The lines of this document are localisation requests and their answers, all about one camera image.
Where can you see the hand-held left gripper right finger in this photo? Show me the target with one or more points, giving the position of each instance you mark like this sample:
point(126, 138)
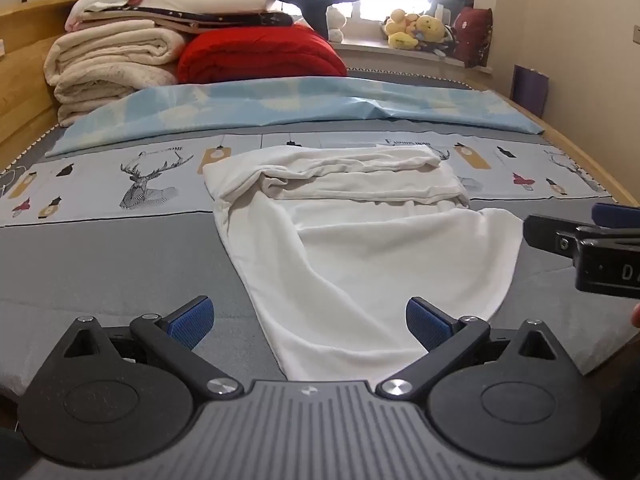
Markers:
point(424, 321)

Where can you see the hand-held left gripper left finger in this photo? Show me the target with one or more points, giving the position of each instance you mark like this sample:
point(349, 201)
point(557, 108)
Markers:
point(196, 321)

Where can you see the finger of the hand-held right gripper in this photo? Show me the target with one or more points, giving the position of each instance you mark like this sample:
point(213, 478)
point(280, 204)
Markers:
point(617, 216)
point(550, 237)

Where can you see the white garment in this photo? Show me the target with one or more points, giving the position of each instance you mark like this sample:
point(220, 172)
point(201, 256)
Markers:
point(350, 260)

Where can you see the person's right hand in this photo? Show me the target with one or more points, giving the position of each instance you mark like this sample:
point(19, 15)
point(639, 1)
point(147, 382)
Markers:
point(636, 316)

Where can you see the grey printed bed sheet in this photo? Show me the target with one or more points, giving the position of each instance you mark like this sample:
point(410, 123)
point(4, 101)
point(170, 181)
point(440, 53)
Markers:
point(125, 270)

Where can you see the purple box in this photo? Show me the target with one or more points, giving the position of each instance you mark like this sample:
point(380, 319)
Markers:
point(530, 90)

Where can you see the light blue patterned sheet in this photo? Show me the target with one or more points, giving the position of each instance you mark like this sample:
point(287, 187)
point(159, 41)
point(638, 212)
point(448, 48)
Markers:
point(250, 105)

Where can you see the window sill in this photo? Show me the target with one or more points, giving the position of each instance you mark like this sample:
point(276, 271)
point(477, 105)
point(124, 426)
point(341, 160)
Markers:
point(400, 57)

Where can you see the yellow plush toy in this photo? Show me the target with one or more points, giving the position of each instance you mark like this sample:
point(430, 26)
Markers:
point(400, 25)
point(430, 29)

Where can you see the red quilt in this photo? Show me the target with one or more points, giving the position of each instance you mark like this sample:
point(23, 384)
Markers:
point(260, 55)

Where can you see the white plush toy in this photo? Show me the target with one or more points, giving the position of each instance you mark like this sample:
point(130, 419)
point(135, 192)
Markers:
point(336, 22)

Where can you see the dark-edged patterned folded blanket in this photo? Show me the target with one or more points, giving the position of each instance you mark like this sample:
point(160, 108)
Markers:
point(200, 17)

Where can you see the wooden bed frame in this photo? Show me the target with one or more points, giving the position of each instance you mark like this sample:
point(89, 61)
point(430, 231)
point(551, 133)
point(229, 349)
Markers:
point(20, 90)

